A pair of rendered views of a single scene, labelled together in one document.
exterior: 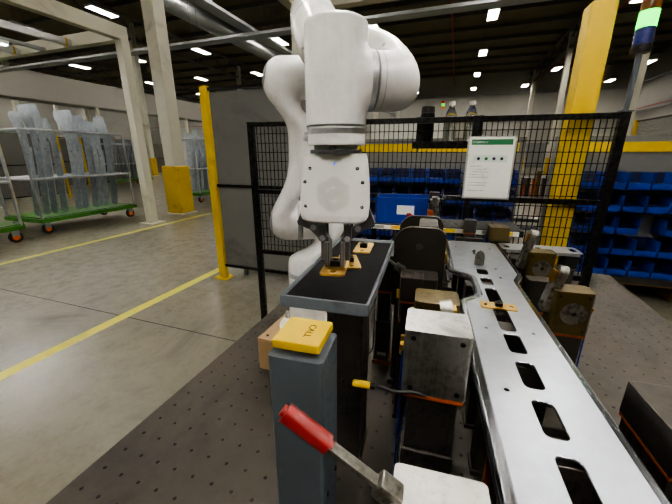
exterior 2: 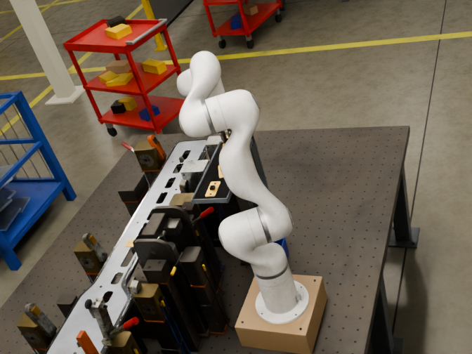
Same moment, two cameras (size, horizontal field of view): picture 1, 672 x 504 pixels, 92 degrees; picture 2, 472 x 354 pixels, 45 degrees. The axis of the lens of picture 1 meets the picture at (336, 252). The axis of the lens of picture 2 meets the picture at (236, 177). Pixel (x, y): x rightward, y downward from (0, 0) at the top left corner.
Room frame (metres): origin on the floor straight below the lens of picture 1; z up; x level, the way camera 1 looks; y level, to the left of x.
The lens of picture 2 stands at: (2.37, 0.32, 2.32)
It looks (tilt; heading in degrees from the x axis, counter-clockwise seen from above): 34 degrees down; 190
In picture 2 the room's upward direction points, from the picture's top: 18 degrees counter-clockwise
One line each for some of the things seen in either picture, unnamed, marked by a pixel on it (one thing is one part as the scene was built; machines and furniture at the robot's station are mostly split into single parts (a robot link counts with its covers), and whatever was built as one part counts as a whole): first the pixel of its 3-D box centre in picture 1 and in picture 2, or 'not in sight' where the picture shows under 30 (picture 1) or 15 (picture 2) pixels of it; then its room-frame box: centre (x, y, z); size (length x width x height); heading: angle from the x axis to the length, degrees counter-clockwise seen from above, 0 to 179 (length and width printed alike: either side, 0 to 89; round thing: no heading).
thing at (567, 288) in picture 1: (563, 349); (100, 278); (0.75, -0.61, 0.87); 0.12 x 0.07 x 0.35; 75
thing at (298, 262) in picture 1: (316, 238); (252, 243); (1.00, 0.06, 1.11); 0.19 x 0.12 x 0.24; 100
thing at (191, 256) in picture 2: (380, 308); (210, 293); (0.96, -0.14, 0.89); 0.09 x 0.08 x 0.38; 75
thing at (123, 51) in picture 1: (138, 138); not in sight; (6.55, 3.79, 1.64); 0.36 x 0.36 x 3.28; 70
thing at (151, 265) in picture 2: not in sight; (174, 307); (1.02, -0.26, 0.91); 0.07 x 0.05 x 0.42; 75
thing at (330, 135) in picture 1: (334, 138); not in sight; (0.49, 0.00, 1.39); 0.09 x 0.08 x 0.03; 81
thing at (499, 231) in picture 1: (493, 263); not in sight; (1.42, -0.73, 0.88); 0.08 x 0.08 x 0.36; 75
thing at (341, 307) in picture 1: (350, 265); (223, 169); (0.61, -0.03, 1.16); 0.37 x 0.14 x 0.02; 165
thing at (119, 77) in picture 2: not in sight; (134, 81); (-2.01, -1.03, 0.49); 0.81 x 0.46 x 0.98; 54
